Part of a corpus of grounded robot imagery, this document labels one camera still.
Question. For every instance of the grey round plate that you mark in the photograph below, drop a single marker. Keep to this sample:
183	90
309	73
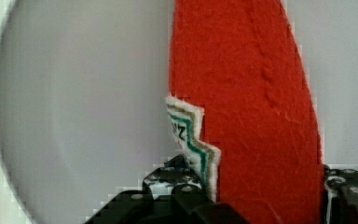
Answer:
83	86

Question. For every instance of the red felt ketchup bottle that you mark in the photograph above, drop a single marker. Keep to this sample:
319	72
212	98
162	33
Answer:
237	80

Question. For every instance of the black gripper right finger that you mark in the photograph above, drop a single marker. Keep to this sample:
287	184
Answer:
340	196

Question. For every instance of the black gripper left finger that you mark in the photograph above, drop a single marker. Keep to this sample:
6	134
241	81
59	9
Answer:
172	173

